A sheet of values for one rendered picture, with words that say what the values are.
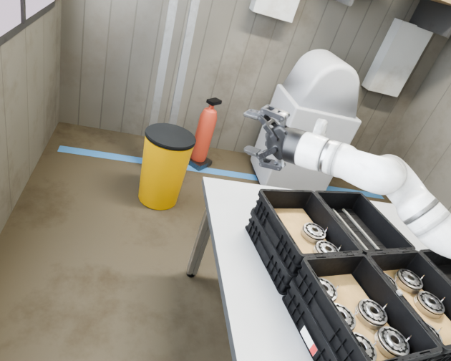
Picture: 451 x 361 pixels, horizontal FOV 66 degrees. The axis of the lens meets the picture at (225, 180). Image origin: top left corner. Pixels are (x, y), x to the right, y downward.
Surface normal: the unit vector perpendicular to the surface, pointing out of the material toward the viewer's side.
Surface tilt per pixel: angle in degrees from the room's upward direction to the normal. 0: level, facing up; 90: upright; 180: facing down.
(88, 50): 90
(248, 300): 0
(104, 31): 90
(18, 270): 0
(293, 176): 90
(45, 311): 0
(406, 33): 90
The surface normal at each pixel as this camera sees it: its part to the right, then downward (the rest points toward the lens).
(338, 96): 0.15, 0.57
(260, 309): 0.27, -0.81
